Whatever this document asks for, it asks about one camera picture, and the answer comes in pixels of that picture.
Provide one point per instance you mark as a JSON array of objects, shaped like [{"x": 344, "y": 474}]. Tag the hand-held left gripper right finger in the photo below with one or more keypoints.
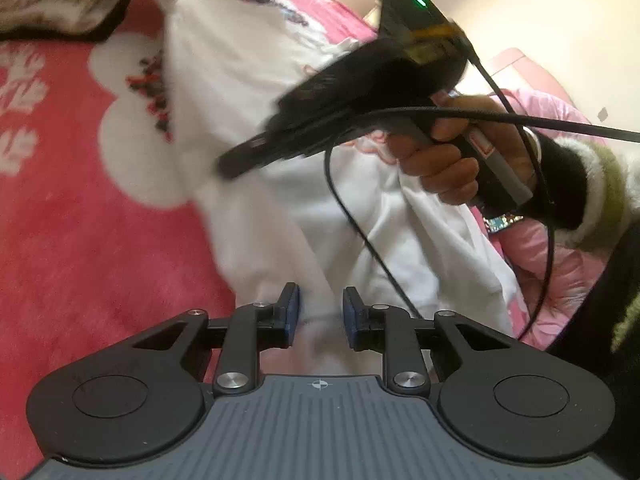
[{"x": 351, "y": 317}]

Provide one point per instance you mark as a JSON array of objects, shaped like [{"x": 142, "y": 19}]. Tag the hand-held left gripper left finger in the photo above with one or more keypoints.
[{"x": 291, "y": 312}]

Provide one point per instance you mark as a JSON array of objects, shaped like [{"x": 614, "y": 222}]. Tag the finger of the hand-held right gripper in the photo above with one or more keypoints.
[{"x": 250, "y": 155}]

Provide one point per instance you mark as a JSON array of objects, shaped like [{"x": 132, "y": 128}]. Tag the white sweatshirt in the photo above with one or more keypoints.
[{"x": 240, "y": 60}]

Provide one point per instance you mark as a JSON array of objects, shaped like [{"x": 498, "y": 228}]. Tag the person's right forearm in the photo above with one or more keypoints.
[{"x": 595, "y": 185}]

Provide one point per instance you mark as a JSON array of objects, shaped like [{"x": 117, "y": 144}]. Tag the person's right hand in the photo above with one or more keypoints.
[{"x": 435, "y": 165}]

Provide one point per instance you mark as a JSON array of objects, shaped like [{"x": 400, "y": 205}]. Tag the pink quilted jacket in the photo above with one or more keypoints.
[{"x": 530, "y": 270}]

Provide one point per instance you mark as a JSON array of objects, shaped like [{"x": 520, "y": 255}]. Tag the black folded garment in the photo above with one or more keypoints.
[{"x": 117, "y": 20}]

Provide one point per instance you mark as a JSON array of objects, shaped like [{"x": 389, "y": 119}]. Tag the red floral blanket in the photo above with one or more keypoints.
[{"x": 75, "y": 260}]

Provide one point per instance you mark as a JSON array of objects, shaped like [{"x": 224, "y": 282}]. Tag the person's dark clothed body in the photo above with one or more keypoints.
[{"x": 615, "y": 385}]

